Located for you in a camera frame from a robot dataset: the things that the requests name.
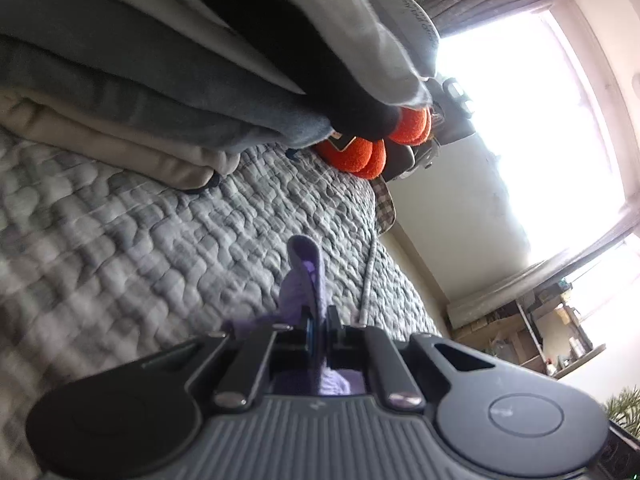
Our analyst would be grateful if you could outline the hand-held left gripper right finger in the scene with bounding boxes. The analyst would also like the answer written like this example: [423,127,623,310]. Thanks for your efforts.
[325,305,496,411]

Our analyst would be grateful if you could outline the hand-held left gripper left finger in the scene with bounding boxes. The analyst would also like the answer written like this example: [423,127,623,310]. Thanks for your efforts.
[142,310,317,408]

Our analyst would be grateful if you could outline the purple pants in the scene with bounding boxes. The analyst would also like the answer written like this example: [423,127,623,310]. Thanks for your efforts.
[222,235,367,397]

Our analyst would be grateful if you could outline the stack of folded clothes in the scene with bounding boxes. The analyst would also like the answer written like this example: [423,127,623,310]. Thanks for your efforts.
[0,0,403,193]

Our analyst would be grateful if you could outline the green plant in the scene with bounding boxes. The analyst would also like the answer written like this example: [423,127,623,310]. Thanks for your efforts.
[604,386,640,433]

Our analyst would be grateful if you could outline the brown checked sheet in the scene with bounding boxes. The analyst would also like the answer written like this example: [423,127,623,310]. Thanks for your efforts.
[372,177,399,234]

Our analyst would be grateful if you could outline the small window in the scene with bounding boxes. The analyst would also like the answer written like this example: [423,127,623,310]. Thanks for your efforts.
[565,240,640,361]

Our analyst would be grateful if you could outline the wooden shelf unit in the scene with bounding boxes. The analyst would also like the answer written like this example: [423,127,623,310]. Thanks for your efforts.
[452,280,608,378]

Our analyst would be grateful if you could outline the grey padded armrest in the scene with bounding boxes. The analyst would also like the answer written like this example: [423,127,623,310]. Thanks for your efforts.
[385,142,417,182]

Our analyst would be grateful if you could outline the smartphone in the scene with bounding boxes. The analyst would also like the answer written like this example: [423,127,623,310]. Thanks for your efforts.
[327,129,358,153]

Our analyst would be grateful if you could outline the grey checked quilt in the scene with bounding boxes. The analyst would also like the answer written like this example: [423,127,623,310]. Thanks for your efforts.
[0,127,443,480]

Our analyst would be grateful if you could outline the grey office chair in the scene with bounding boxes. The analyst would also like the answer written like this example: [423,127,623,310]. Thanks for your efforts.
[425,76,478,173]

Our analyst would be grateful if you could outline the large window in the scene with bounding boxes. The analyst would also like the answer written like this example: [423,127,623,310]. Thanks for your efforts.
[435,10,628,271]

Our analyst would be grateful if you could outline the pale grey pillow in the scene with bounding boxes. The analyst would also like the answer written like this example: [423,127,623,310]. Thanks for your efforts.
[240,0,442,106]

